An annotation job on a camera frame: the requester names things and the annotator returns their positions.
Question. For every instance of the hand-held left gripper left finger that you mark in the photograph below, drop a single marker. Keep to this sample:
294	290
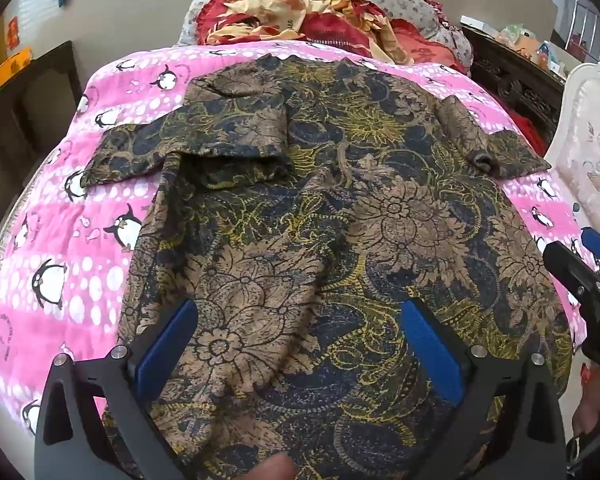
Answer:
167	345

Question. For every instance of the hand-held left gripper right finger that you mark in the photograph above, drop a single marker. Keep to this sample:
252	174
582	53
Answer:
430	350

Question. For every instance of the brown floral print shirt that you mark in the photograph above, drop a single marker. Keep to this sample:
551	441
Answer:
330	210

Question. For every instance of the person's right hand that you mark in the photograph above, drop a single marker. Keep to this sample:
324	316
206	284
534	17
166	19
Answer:
597	400

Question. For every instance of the person's left hand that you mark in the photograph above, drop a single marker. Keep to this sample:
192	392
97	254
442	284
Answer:
275	467

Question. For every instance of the white upholstered chair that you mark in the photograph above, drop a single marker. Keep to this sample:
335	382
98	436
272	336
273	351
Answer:
595	160

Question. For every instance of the red bed sheet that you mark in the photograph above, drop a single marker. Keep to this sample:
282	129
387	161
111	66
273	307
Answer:
525	132

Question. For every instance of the pink penguin print blanket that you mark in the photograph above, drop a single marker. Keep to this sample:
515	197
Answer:
55	200

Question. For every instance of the dark carved wooden headboard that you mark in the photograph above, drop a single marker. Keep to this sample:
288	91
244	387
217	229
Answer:
510	75

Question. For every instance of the blue bottle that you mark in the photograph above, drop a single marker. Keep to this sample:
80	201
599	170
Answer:
545	55

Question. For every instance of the orange packet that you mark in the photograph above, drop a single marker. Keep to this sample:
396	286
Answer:
527	45

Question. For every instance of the metal railing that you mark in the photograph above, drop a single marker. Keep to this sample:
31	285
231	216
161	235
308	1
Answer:
587	25

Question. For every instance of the green plastic bag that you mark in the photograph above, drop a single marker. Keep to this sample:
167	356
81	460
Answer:
510	32

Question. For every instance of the white flat box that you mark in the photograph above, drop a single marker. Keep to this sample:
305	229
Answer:
480	21

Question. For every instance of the grey floral pillow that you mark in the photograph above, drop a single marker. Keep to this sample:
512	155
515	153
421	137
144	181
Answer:
405	0

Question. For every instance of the red and yellow floral quilt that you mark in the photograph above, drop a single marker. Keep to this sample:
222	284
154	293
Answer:
330	25

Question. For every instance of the red paper sign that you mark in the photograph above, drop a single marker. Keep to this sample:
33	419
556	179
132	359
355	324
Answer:
15	30

